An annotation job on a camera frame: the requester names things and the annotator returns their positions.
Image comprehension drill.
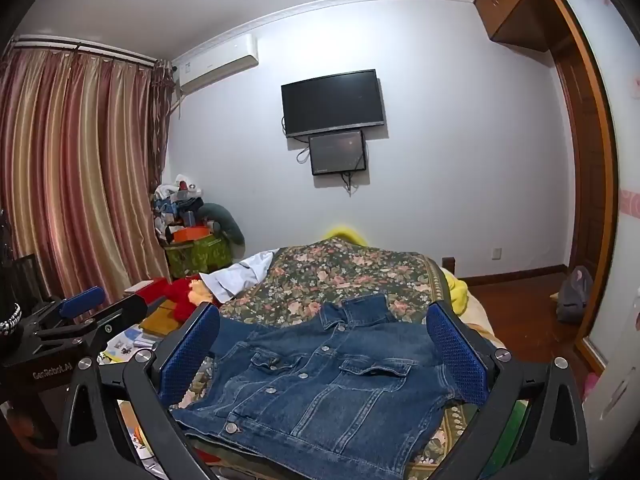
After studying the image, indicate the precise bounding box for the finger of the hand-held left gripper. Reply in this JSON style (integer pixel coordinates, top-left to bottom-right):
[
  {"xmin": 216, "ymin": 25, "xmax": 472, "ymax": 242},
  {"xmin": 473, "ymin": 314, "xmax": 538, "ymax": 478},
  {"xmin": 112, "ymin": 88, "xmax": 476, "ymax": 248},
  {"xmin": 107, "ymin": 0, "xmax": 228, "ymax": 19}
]
[
  {"xmin": 35, "ymin": 286, "xmax": 104, "ymax": 342},
  {"xmin": 82, "ymin": 294, "xmax": 149, "ymax": 361}
]

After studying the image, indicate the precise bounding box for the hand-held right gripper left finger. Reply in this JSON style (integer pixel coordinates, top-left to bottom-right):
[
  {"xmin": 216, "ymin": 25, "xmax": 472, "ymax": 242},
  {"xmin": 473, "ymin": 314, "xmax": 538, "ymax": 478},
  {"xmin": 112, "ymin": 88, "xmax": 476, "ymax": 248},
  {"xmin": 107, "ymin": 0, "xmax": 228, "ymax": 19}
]
[{"xmin": 57, "ymin": 302, "xmax": 236, "ymax": 480}]

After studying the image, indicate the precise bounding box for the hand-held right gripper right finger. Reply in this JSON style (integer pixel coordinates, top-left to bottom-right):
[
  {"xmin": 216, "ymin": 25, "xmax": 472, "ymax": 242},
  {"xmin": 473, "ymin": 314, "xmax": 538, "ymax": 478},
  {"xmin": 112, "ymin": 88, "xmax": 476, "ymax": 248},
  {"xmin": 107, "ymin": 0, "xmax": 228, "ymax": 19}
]
[{"xmin": 425, "ymin": 300, "xmax": 588, "ymax": 480}]

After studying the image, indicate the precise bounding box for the blue denim jacket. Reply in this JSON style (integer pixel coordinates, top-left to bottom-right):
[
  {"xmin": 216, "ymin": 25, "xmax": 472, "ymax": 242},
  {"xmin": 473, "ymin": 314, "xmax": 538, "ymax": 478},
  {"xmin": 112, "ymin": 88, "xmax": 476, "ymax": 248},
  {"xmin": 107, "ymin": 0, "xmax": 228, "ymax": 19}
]
[{"xmin": 170, "ymin": 294, "xmax": 463, "ymax": 468}]

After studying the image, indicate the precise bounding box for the person's left forearm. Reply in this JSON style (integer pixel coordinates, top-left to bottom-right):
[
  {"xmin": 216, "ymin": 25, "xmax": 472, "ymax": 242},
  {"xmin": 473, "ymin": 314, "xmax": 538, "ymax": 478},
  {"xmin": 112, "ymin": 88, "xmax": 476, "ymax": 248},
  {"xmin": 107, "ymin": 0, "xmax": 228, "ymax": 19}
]
[{"xmin": 0, "ymin": 210, "xmax": 24, "ymax": 352}]

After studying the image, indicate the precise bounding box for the pile of clothes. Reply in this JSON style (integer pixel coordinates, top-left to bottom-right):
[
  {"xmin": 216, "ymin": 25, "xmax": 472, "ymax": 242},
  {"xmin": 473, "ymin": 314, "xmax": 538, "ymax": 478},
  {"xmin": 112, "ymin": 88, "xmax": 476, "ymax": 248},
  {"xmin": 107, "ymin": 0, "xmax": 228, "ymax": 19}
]
[{"xmin": 152, "ymin": 174, "xmax": 218, "ymax": 242}]

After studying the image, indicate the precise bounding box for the pile of printed papers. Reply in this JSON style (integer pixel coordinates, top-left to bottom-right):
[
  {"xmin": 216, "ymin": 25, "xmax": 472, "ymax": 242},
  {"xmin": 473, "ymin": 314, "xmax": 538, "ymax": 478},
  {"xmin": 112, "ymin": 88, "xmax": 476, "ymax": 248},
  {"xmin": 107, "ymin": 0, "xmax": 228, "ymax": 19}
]
[{"xmin": 99, "ymin": 327, "xmax": 162, "ymax": 367}]

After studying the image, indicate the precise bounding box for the brown cardboard sheet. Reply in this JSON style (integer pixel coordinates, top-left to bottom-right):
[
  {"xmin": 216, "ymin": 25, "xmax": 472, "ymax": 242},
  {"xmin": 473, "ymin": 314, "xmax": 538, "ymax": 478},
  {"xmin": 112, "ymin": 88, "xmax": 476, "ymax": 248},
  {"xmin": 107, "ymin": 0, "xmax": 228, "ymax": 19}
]
[{"xmin": 139, "ymin": 305, "xmax": 188, "ymax": 337}]

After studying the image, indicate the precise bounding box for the red plush toy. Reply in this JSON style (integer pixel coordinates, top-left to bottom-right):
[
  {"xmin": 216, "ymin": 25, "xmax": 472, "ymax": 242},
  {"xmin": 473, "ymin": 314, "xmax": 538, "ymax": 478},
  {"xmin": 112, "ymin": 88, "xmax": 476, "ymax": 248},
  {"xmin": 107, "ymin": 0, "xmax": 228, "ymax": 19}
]
[{"xmin": 162, "ymin": 277, "xmax": 223, "ymax": 321}]

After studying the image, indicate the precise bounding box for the yellow blanket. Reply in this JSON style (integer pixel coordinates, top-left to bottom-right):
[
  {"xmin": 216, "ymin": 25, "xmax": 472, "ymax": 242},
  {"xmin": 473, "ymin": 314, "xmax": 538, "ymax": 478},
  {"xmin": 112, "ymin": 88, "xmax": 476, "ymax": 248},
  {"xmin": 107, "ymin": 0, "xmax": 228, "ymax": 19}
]
[{"xmin": 325, "ymin": 225, "xmax": 471, "ymax": 318}]

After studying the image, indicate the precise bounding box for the white shirt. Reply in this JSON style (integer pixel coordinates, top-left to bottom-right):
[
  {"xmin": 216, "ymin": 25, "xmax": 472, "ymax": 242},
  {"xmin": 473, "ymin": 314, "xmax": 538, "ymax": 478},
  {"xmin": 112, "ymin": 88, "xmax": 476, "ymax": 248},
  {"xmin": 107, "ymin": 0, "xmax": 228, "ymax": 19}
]
[{"xmin": 199, "ymin": 250, "xmax": 281, "ymax": 306}]

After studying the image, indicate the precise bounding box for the green box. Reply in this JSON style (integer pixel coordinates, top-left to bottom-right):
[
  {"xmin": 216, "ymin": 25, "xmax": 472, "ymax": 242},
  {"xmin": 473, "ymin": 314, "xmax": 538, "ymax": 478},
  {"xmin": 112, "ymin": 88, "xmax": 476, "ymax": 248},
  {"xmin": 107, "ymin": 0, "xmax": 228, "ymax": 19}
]
[{"xmin": 165, "ymin": 235, "xmax": 235, "ymax": 281}]

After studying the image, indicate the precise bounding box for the orange box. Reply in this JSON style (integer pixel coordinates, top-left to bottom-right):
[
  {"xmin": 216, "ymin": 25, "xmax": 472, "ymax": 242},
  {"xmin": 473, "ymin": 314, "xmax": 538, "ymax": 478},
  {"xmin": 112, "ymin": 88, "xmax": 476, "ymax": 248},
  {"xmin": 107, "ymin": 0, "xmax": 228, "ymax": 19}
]
[{"xmin": 172, "ymin": 226, "xmax": 212, "ymax": 244}]

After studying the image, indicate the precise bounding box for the grey backpack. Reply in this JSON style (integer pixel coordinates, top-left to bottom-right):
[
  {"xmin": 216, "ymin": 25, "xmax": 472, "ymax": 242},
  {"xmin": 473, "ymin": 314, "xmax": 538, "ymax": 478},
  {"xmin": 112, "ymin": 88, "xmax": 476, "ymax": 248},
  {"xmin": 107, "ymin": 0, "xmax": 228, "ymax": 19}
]
[{"xmin": 556, "ymin": 266, "xmax": 594, "ymax": 324}]

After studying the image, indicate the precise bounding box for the striped red gold curtain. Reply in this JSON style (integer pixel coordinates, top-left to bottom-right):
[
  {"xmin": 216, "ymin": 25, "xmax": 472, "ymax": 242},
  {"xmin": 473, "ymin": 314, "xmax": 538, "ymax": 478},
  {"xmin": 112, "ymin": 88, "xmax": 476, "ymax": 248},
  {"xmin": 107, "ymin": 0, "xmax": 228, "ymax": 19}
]
[{"xmin": 0, "ymin": 40, "xmax": 173, "ymax": 311}]

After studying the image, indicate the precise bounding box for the grey pillow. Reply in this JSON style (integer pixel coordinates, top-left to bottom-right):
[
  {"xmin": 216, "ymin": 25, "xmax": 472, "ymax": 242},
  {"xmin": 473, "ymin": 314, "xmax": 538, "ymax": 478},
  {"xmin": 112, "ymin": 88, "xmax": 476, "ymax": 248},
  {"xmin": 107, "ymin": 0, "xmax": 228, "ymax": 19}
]
[{"xmin": 200, "ymin": 203, "xmax": 246, "ymax": 260}]

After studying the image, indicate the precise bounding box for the floral blanket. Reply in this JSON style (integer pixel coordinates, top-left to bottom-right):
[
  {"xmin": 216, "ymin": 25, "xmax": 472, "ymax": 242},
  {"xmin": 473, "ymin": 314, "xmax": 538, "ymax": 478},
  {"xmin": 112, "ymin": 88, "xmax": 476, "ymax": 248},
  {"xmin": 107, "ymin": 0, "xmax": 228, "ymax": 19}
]
[{"xmin": 175, "ymin": 240, "xmax": 506, "ymax": 480}]

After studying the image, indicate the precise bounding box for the small black monitor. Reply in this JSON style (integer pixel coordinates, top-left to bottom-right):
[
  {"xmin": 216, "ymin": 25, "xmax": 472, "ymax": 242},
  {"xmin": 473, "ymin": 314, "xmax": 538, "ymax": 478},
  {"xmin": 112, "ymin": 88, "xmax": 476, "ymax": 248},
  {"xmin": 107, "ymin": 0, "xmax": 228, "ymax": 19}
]
[{"xmin": 308, "ymin": 130, "xmax": 369, "ymax": 176}]

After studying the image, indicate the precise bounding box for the white air conditioner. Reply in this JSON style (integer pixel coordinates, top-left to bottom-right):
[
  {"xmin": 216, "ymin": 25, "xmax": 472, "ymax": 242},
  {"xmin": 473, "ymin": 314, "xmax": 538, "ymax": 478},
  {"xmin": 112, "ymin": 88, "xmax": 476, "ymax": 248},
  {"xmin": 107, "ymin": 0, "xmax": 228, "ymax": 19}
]
[{"xmin": 172, "ymin": 34, "xmax": 260, "ymax": 96}]

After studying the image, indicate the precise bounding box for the white wardrobe door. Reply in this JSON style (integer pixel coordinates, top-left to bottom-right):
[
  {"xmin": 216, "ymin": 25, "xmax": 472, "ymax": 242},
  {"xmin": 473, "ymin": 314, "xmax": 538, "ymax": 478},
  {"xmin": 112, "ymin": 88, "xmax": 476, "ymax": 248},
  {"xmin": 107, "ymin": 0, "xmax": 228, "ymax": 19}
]
[{"xmin": 547, "ymin": 0, "xmax": 640, "ymax": 461}]

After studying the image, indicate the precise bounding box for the wooden upper cabinet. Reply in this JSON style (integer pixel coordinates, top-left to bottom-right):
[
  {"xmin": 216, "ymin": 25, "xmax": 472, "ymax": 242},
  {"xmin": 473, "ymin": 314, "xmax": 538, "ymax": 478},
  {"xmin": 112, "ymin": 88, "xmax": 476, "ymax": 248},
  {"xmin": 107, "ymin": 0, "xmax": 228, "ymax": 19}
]
[{"xmin": 474, "ymin": 0, "xmax": 558, "ymax": 53}]

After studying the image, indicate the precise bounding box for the black white beaded bracelet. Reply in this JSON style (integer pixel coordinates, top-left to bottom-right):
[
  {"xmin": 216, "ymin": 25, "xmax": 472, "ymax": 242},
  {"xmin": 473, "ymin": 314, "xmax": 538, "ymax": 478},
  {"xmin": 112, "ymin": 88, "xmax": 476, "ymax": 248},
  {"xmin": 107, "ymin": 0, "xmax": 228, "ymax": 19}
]
[{"xmin": 0, "ymin": 303, "xmax": 23, "ymax": 335}]

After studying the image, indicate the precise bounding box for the wooden door frame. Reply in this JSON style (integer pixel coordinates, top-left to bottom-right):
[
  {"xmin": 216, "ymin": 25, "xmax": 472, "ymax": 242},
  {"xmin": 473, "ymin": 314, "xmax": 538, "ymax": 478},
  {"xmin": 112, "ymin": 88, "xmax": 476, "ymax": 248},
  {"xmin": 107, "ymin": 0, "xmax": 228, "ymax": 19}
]
[{"xmin": 537, "ymin": 0, "xmax": 619, "ymax": 361}]

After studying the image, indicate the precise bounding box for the black wall television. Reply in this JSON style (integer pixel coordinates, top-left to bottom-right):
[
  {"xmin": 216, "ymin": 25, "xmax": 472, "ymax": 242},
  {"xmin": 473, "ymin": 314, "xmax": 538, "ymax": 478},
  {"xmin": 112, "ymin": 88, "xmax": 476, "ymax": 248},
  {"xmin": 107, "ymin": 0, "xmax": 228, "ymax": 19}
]
[{"xmin": 281, "ymin": 69, "xmax": 387, "ymax": 138}]

